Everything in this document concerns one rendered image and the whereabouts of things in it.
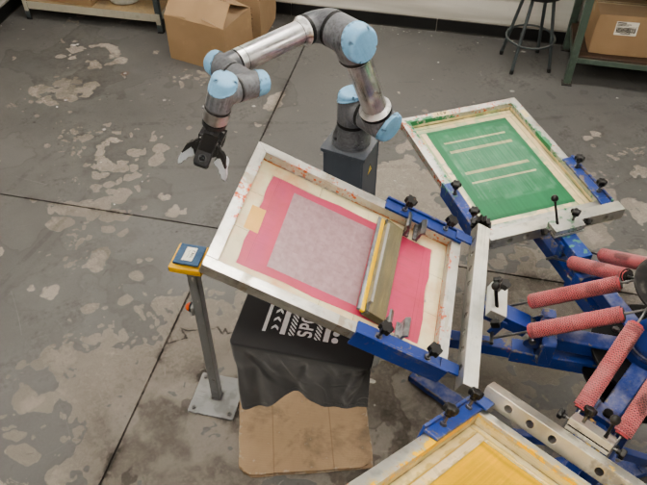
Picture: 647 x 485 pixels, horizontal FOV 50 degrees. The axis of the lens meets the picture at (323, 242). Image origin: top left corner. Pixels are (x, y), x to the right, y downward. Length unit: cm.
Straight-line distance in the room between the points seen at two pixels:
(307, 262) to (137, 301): 180
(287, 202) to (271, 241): 18
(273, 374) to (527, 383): 147
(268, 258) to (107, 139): 296
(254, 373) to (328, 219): 62
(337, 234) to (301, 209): 14
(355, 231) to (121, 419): 159
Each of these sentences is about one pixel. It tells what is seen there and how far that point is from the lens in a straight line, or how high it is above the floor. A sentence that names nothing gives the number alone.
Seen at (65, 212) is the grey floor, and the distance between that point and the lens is 445.
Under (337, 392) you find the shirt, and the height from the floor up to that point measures 75.
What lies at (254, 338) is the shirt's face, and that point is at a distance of 238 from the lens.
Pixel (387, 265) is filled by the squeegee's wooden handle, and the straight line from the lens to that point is 225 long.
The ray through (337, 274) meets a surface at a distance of 219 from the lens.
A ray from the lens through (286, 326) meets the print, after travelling 240.
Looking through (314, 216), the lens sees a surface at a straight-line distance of 230.
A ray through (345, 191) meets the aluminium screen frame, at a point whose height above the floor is 127.
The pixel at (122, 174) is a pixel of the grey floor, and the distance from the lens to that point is 462.
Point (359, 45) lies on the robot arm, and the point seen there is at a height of 176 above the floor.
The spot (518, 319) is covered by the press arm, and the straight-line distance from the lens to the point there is 235.
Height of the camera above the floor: 285
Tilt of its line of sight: 45 degrees down
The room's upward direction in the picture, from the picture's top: straight up
